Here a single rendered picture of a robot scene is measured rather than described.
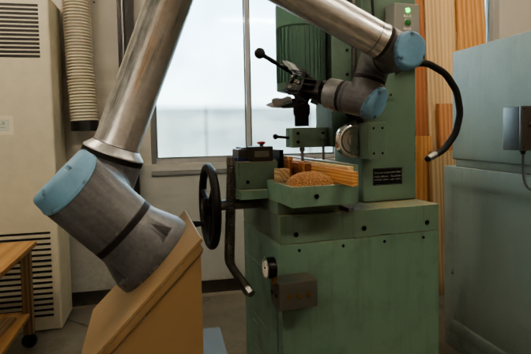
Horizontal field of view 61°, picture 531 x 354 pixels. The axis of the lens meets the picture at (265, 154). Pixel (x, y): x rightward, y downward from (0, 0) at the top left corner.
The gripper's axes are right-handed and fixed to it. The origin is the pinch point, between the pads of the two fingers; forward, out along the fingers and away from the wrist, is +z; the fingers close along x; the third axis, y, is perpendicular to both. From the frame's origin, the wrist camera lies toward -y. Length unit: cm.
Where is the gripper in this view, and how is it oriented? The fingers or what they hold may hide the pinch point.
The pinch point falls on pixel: (274, 84)
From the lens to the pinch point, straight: 146.6
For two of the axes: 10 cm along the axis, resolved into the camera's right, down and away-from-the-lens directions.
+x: -3.4, 9.4, -0.6
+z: -8.0, -2.6, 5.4
